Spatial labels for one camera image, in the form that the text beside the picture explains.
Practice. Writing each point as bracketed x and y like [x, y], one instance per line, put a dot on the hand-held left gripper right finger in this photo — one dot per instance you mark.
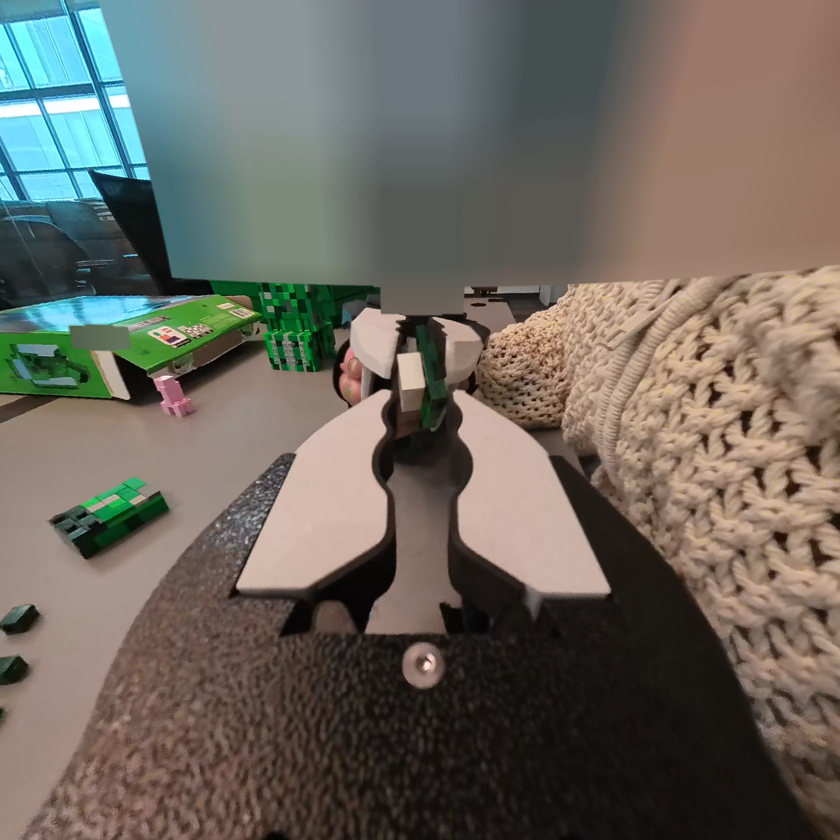
[525, 525]

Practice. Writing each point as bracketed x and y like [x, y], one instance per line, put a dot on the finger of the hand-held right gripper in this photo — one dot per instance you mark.
[374, 341]
[463, 348]

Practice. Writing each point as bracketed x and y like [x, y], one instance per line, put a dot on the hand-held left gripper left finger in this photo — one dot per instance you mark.
[321, 518]

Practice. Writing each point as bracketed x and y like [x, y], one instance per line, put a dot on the green and grey lego panel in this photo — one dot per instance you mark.
[410, 380]

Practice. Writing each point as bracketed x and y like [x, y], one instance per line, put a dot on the person's right forearm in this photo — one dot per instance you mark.
[518, 374]

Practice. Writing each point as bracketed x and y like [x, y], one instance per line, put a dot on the green lego creeper figure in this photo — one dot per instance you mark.
[295, 328]

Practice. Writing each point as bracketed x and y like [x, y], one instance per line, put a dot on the pink lego pig figure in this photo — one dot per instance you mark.
[172, 397]

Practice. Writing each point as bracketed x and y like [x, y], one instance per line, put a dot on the green toy set box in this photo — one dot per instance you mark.
[164, 321]

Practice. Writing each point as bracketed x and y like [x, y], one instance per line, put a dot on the green and black lego block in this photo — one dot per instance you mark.
[108, 518]

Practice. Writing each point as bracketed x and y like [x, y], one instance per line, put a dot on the dark green lego brick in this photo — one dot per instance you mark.
[19, 618]
[13, 669]

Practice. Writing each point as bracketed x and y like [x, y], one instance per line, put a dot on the person's right hand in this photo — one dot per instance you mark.
[352, 387]

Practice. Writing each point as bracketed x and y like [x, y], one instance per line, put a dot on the person's torso in knitted sweater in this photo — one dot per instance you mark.
[722, 492]

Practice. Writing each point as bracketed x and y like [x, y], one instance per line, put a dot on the black high-back chair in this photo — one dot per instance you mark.
[131, 223]

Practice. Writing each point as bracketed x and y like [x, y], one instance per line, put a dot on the group of black mesh chairs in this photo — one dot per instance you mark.
[59, 249]

